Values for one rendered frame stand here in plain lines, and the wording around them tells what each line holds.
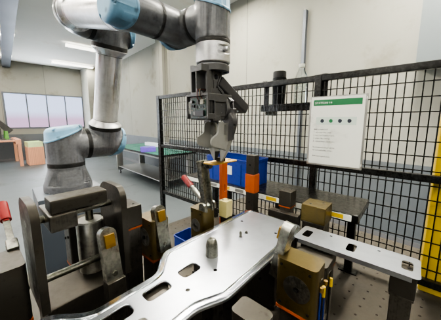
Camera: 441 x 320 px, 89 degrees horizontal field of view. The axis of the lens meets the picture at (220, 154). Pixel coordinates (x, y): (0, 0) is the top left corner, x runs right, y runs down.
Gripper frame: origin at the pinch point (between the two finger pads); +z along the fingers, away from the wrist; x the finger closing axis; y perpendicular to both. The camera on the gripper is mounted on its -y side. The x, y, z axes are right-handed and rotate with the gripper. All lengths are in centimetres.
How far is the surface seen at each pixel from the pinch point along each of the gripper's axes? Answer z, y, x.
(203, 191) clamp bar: 15.3, -8.4, -16.4
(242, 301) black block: 27.3, 7.4, 13.1
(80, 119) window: -5, -223, -1000
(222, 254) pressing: 26.5, -0.3, 0.3
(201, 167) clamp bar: 7.3, -8.9, -17.3
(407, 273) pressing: 27, -24, 36
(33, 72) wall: -168, -95, -1008
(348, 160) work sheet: 9, -66, 11
